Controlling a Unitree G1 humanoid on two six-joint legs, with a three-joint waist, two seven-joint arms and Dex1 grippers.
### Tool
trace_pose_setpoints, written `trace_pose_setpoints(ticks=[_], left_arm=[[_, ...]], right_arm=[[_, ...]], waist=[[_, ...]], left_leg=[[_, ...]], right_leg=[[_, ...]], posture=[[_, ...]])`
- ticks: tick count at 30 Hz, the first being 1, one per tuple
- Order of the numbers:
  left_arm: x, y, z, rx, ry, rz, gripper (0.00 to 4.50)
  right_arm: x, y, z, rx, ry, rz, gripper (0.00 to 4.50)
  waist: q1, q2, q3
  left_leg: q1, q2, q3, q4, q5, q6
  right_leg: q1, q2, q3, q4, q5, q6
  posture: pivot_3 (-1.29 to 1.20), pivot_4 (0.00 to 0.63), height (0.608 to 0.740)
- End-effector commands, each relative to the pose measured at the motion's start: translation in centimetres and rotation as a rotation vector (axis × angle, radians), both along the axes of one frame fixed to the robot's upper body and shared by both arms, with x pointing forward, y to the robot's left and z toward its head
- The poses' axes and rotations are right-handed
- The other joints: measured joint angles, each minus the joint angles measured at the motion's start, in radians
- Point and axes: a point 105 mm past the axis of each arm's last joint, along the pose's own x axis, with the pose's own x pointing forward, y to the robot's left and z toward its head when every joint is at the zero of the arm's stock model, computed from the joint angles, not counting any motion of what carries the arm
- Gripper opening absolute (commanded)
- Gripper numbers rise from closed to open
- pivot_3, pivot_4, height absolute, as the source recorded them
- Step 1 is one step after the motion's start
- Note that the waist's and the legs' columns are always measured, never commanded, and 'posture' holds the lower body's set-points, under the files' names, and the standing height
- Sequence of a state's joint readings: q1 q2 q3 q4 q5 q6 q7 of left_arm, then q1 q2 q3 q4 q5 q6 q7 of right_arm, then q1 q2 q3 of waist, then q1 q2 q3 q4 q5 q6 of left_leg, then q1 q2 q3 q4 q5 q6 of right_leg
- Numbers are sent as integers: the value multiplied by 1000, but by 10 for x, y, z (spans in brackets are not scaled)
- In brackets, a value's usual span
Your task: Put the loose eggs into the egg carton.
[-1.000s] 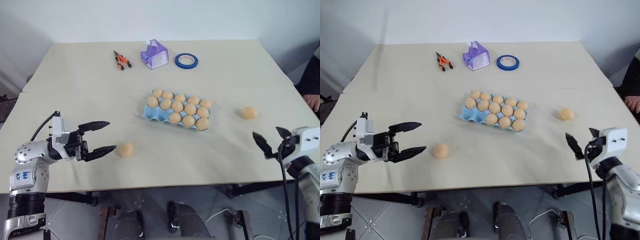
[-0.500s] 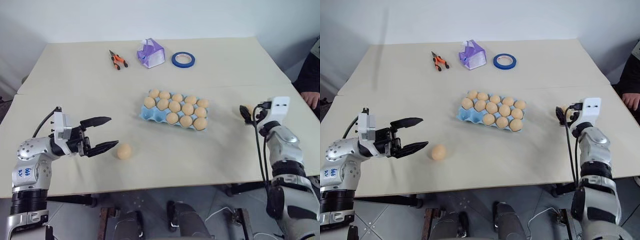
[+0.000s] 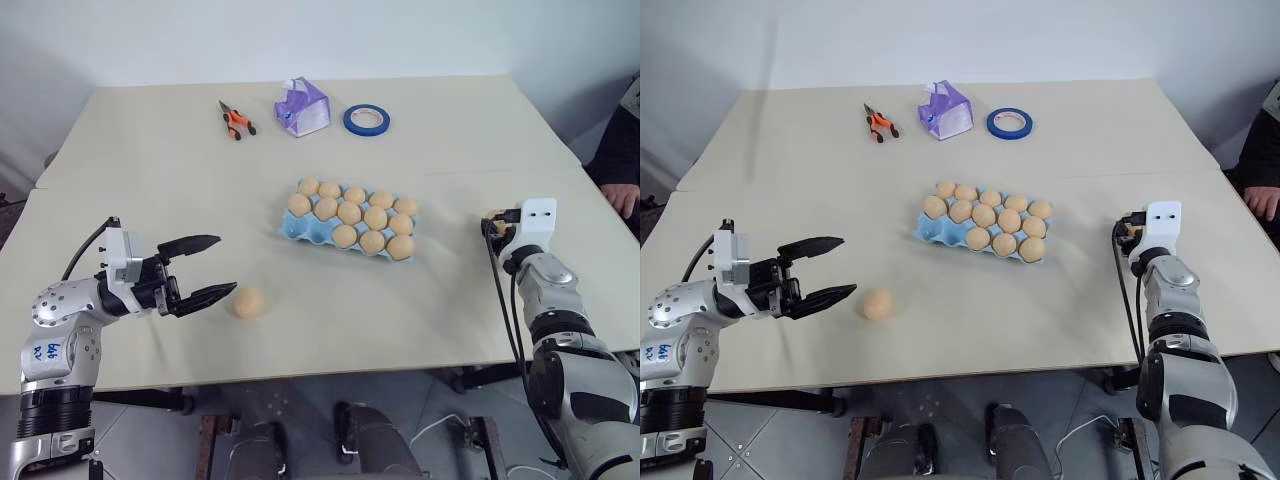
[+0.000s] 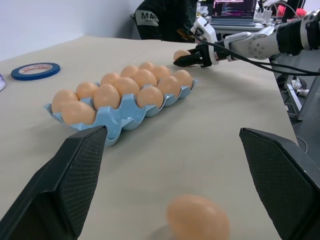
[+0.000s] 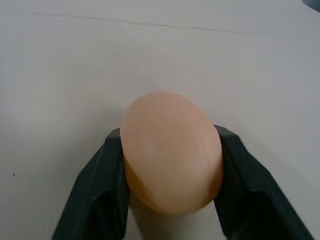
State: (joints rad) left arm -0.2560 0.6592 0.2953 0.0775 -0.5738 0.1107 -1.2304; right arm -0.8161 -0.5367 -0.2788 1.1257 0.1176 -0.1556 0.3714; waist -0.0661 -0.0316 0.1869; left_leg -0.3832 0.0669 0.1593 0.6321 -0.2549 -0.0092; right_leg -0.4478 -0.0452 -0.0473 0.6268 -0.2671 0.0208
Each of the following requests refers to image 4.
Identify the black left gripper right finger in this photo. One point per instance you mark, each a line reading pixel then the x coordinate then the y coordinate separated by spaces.
pixel 282 180

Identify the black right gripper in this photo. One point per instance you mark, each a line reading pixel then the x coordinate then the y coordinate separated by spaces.
pixel 205 56

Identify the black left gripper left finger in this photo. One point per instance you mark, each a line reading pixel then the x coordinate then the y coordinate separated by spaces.
pixel 62 180

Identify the brown egg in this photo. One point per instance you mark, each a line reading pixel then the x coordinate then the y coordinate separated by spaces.
pixel 129 70
pixel 109 78
pixel 162 72
pixel 146 65
pixel 180 54
pixel 127 86
pixel 150 97
pixel 184 77
pixel 63 98
pixel 78 113
pixel 170 86
pixel 145 77
pixel 106 96
pixel 85 89
pixel 197 217

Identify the light blue egg tray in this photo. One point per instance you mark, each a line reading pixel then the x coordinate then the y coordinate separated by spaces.
pixel 130 117

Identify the person in black jacket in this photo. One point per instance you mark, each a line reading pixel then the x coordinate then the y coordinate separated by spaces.
pixel 170 22

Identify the open laptop computer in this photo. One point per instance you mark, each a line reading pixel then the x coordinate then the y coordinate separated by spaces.
pixel 233 11

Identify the dark metal rack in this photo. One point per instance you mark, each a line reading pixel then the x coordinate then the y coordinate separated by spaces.
pixel 308 102

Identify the red object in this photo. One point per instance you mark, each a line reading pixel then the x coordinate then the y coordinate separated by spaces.
pixel 282 9

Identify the translucent plastic object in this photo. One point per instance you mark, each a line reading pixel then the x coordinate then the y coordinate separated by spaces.
pixel 2 83

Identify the blue tape roll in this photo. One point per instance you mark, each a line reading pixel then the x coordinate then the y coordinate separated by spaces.
pixel 18 75

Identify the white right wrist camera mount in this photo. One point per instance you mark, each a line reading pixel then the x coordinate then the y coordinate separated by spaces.
pixel 205 28

